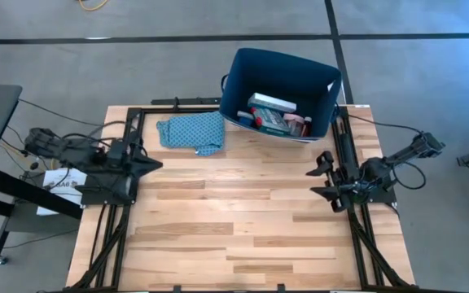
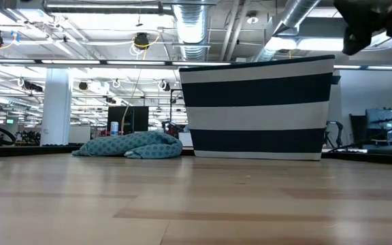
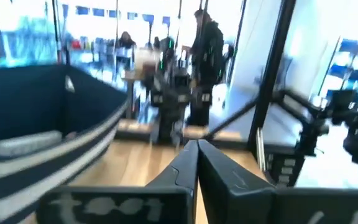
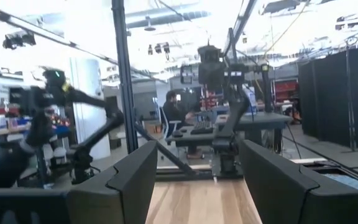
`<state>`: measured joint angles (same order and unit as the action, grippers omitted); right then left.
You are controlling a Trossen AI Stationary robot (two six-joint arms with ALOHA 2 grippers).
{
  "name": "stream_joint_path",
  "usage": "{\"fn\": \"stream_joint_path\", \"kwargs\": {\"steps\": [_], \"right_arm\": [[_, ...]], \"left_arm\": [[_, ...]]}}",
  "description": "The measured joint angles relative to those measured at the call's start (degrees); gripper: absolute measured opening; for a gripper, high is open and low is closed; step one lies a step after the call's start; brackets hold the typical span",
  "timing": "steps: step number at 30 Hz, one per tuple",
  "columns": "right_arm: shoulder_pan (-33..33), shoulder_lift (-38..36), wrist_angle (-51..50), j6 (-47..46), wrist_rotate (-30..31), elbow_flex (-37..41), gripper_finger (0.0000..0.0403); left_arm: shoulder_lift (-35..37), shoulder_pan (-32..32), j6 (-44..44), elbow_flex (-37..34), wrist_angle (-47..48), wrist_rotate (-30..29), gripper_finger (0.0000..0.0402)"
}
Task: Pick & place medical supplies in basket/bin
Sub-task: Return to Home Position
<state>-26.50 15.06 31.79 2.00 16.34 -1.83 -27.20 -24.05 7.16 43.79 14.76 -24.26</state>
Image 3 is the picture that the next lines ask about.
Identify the seated person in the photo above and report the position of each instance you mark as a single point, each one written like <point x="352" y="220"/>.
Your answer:
<point x="126" y="40"/>

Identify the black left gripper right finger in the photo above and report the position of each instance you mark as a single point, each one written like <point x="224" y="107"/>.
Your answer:
<point x="228" y="193"/>

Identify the standing person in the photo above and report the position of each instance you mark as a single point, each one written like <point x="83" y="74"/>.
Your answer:
<point x="208" y="53"/>

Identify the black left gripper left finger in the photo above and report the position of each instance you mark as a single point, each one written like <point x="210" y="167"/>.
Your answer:
<point x="182" y="174"/>

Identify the dark blue fabric basket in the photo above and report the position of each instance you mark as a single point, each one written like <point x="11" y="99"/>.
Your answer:
<point x="26" y="96"/>

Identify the black aluminium table frame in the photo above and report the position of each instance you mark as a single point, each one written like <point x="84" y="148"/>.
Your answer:
<point x="272" y="77"/>

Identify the blue shelving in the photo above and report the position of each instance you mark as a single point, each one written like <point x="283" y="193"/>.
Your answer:
<point x="353" y="68"/>

